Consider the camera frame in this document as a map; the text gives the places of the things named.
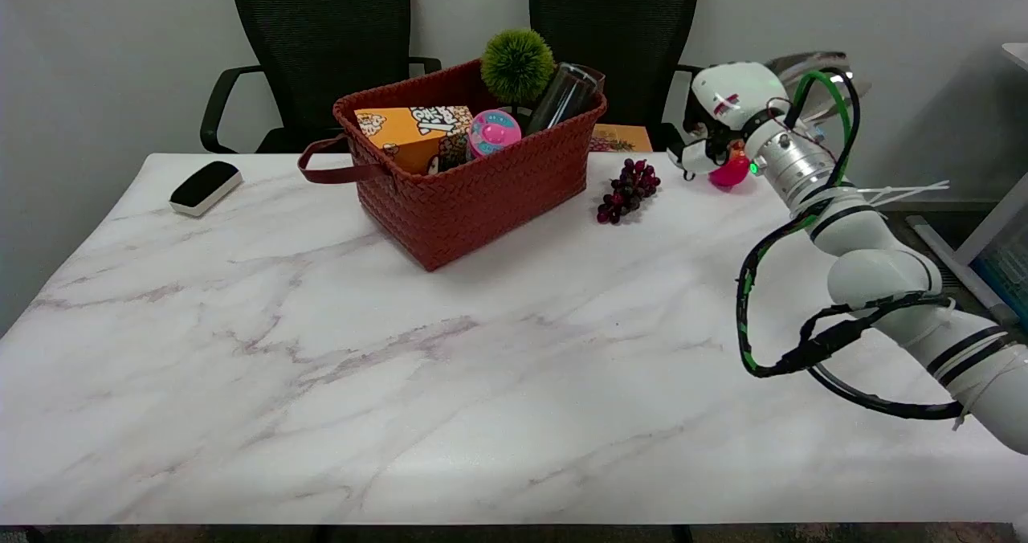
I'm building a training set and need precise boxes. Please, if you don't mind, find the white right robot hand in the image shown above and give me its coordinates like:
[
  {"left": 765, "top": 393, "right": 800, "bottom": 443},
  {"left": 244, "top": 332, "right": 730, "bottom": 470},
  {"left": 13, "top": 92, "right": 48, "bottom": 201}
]
[{"left": 666, "top": 62, "right": 793, "bottom": 180}]

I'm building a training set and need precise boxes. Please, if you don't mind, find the red woven basket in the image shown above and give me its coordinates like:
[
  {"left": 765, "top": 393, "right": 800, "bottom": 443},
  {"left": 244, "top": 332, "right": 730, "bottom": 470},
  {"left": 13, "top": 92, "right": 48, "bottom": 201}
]
[{"left": 297, "top": 59, "right": 609, "bottom": 273}]

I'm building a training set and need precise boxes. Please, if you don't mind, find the blue storage bin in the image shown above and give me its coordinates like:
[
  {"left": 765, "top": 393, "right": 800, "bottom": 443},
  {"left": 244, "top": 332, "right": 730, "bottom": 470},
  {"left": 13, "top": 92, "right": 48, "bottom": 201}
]
[{"left": 970, "top": 226, "right": 1028, "bottom": 329}]

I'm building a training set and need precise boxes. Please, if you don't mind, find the red pomegranate fruit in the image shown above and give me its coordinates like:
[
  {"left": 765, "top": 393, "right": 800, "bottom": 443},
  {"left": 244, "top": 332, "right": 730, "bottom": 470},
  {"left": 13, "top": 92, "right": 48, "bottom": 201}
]
[{"left": 708, "top": 146, "right": 753, "bottom": 190}]

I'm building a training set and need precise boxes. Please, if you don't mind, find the orange pineapple print box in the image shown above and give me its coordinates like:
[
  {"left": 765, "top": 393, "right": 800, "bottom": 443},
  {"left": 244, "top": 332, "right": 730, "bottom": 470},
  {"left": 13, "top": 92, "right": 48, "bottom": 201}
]
[{"left": 589, "top": 123, "right": 654, "bottom": 154}]

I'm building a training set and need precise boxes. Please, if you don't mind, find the black mesh office chair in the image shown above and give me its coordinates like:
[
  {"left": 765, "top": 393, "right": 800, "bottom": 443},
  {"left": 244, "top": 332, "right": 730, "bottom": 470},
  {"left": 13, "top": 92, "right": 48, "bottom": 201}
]
[
  {"left": 528, "top": 0, "right": 708, "bottom": 153},
  {"left": 199, "top": 0, "right": 443, "bottom": 155}
]

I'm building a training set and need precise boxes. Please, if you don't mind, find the dark purple grape bunch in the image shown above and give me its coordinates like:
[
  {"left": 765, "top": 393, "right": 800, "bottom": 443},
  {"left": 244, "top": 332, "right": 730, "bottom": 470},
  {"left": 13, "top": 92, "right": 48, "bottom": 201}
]
[{"left": 596, "top": 158, "right": 662, "bottom": 226}]

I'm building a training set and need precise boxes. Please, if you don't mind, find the dark transparent tumbler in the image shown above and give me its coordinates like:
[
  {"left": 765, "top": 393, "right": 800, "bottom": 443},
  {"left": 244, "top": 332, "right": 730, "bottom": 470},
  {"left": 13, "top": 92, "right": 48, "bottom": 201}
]
[{"left": 525, "top": 62, "right": 600, "bottom": 135}]

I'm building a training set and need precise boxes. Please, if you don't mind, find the white zip tie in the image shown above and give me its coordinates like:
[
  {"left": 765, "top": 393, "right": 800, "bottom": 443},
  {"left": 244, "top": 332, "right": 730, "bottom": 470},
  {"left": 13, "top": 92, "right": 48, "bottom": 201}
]
[{"left": 861, "top": 178, "right": 952, "bottom": 208}]

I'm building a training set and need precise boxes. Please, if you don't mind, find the green fuzzy ball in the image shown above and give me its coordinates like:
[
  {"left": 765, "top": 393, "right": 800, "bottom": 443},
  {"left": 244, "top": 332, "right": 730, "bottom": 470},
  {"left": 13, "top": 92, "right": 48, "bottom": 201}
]
[{"left": 480, "top": 28, "right": 557, "bottom": 107}]

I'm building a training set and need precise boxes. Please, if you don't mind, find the pink round container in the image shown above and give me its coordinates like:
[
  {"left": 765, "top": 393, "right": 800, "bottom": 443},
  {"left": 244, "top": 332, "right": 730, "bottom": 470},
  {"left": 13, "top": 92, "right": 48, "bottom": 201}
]
[{"left": 465, "top": 109, "right": 523, "bottom": 161}]

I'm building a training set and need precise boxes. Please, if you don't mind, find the orange snack box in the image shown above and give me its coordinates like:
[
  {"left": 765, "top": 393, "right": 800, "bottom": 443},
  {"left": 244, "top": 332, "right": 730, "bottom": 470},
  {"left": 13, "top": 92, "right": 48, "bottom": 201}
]
[{"left": 354, "top": 105, "right": 475, "bottom": 177}]

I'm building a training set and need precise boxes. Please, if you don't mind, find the black and white eraser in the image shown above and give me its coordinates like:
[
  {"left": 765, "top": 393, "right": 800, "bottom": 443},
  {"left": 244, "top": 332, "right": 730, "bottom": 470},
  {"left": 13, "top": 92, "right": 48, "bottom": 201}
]
[{"left": 169, "top": 161, "right": 243, "bottom": 218}]

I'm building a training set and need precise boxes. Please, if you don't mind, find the green striped black cable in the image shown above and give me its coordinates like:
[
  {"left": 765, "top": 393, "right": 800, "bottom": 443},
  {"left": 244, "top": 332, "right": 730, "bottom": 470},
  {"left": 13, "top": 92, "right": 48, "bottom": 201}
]
[{"left": 736, "top": 67, "right": 958, "bottom": 380}]

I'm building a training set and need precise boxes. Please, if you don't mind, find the white desk leg frame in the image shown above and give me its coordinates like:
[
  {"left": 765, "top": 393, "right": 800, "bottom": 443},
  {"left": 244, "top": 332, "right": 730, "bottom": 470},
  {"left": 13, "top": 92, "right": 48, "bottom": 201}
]
[{"left": 906, "top": 172, "right": 1028, "bottom": 327}]

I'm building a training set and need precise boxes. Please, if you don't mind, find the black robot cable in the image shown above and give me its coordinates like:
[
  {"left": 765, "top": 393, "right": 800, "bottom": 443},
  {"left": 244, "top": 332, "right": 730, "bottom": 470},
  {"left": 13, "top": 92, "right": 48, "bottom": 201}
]
[{"left": 806, "top": 361, "right": 965, "bottom": 422}]

